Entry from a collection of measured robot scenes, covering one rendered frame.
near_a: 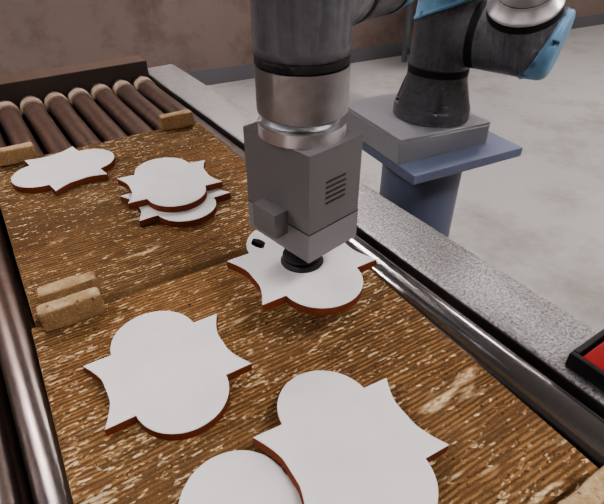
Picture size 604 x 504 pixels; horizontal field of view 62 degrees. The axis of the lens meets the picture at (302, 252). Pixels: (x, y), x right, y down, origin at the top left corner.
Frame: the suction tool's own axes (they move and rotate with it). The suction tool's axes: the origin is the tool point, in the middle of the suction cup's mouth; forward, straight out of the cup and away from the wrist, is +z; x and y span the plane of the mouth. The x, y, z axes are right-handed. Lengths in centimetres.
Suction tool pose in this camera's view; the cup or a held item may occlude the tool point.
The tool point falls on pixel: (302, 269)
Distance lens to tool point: 51.6
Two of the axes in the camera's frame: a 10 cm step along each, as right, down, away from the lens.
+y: 6.8, 4.3, -5.9
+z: 0.0, 8.0, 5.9
